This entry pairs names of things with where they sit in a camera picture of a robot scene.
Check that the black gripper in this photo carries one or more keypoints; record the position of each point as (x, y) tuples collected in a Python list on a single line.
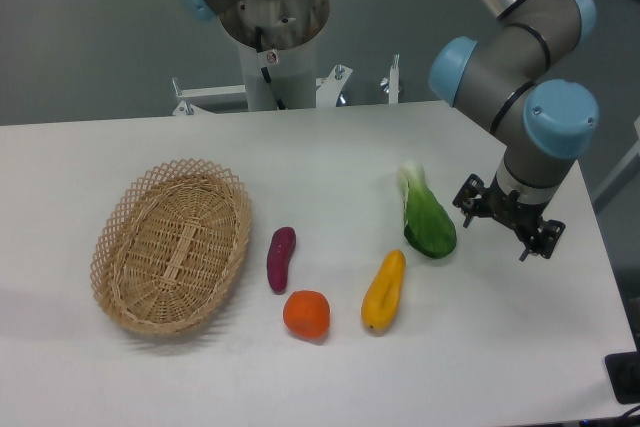
[(539, 236)]

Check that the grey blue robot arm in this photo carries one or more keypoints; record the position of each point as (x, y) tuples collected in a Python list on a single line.
[(545, 125)]

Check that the green bok choy vegetable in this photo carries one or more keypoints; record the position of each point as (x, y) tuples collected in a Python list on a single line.
[(427, 226)]

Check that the yellow pepper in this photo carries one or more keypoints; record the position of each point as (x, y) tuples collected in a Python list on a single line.
[(381, 302)]

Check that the black device at table corner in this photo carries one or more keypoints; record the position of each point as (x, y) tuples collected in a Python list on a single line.
[(623, 372)]

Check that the orange round fruit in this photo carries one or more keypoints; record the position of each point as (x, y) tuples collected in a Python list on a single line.
[(307, 314)]

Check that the purple sweet potato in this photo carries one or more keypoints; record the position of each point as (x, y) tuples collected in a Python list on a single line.
[(279, 255)]

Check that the woven wicker basket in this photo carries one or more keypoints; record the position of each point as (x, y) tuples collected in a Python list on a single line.
[(171, 250)]

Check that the white metal base frame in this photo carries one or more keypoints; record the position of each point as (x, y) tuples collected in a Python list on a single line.
[(329, 93)]

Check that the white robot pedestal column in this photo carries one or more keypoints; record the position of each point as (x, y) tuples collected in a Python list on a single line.
[(276, 42)]

